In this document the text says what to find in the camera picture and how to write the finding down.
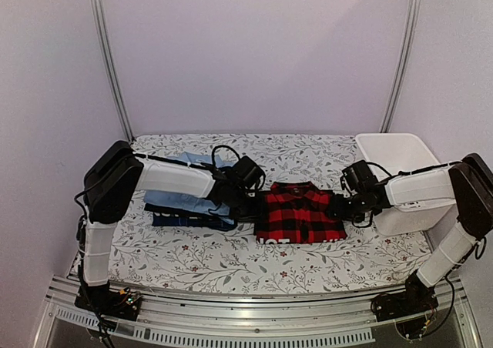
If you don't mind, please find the left aluminium frame post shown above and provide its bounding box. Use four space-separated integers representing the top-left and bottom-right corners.
90 0 134 142

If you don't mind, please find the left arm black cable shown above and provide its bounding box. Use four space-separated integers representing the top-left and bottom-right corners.
210 144 242 168

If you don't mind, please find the red black plaid shirt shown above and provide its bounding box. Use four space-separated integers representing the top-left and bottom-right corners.
254 182 347 245

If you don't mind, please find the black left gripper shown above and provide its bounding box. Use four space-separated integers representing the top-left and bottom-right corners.
228 188 268 223

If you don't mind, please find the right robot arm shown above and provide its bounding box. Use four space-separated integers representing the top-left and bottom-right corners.
327 153 492 314

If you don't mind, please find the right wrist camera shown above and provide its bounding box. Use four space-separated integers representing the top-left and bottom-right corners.
340 169 352 192

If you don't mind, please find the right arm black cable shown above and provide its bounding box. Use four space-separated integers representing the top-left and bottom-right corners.
394 274 455 343

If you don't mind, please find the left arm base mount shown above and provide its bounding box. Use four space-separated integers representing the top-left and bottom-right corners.
75 283 142 321

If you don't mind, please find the aluminium front rail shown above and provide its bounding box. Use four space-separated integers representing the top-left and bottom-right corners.
33 276 486 347

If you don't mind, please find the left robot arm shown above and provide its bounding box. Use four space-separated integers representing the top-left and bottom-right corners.
78 140 265 313

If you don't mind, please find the floral patterned table mat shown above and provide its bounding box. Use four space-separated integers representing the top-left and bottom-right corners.
108 134 431 295

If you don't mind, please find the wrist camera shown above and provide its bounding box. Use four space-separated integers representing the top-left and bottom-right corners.
340 169 352 192
248 179 265 198

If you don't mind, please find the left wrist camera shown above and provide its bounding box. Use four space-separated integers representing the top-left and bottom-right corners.
248 179 265 198

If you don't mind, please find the right aluminium frame post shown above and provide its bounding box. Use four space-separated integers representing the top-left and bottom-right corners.
379 0 421 133

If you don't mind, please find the aluminium frame post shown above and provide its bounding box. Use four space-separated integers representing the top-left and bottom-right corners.
90 0 134 142
379 0 421 133

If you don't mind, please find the light blue shirt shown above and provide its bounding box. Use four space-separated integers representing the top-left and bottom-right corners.
144 152 233 223

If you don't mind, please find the white plastic basket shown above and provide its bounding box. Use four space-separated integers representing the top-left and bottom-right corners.
355 133 455 236

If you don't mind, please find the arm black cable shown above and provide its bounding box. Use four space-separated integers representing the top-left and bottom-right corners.
394 274 455 343
210 144 242 168

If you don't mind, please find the dark navy shirt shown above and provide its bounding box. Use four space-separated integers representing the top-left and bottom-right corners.
144 204 237 232

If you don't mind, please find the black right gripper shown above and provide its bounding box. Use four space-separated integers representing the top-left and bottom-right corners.
325 192 368 224

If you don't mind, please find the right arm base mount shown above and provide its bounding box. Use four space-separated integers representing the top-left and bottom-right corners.
371 287 438 322

